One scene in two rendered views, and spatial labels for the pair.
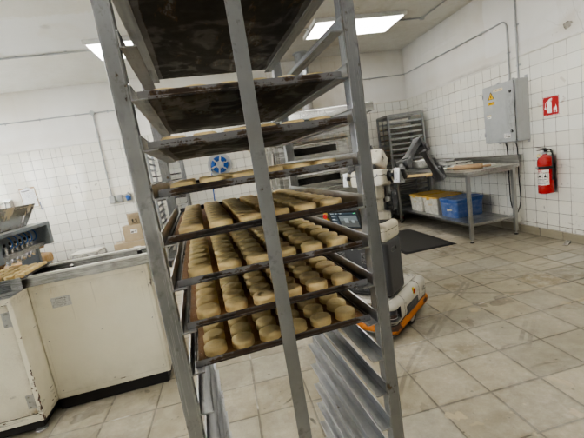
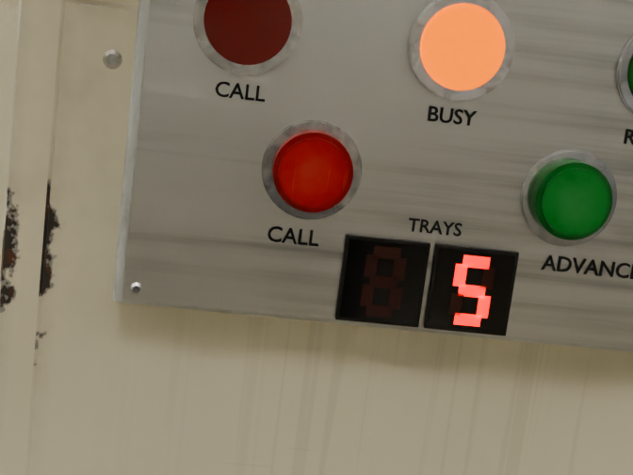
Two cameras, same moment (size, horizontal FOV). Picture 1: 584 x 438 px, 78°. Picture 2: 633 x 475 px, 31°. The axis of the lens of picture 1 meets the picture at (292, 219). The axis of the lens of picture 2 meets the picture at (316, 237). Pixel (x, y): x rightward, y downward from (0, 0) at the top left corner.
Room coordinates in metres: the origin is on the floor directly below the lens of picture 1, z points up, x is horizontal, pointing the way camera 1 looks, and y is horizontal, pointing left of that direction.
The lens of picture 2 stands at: (2.43, 0.53, 0.82)
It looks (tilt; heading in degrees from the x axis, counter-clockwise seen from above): 12 degrees down; 96
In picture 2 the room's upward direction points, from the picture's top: 7 degrees clockwise
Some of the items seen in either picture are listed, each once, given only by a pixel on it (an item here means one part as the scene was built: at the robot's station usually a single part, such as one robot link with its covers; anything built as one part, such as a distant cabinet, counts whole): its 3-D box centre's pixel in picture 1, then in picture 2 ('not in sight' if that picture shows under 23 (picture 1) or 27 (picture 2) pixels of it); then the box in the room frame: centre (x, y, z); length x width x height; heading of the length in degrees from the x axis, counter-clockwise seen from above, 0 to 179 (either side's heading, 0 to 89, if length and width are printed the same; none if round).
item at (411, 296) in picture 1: (374, 298); not in sight; (2.73, -0.55, 0.16); 0.67 x 0.64 x 0.25; 141
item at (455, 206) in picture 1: (461, 205); not in sight; (4.93, -2.35, 0.36); 0.47 x 0.38 x 0.26; 101
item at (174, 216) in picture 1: (177, 218); not in sight; (0.99, 0.31, 1.23); 0.64 x 0.03 x 0.03; 14
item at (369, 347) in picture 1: (328, 307); not in sight; (1.08, -0.07, 0.87); 0.64 x 0.03 x 0.03; 14
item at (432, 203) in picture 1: (441, 202); not in sight; (5.38, -2.28, 0.36); 0.47 x 0.38 x 0.26; 99
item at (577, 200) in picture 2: not in sight; (569, 198); (2.48, 0.97, 0.76); 0.03 x 0.02 x 0.03; 12
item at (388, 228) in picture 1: (362, 249); not in sight; (2.66, -0.49, 0.59); 0.55 x 0.34 x 0.83; 51
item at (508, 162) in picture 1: (447, 195); not in sight; (5.23, -2.31, 0.49); 1.90 x 0.72 x 0.98; 9
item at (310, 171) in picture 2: not in sight; (312, 170); (2.38, 0.95, 0.76); 0.03 x 0.02 x 0.03; 12
